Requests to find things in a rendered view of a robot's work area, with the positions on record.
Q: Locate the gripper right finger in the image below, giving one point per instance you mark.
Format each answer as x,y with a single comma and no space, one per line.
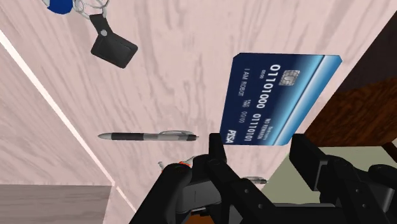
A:
313,164

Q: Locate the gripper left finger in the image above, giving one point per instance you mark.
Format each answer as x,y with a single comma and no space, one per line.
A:
221,173

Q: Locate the dark blue bank card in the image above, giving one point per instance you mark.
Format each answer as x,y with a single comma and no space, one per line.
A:
276,99

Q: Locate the grey and black pen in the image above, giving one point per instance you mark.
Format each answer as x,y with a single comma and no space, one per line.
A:
130,136

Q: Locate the pale wooden table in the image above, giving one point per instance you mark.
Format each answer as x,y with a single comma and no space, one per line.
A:
173,62

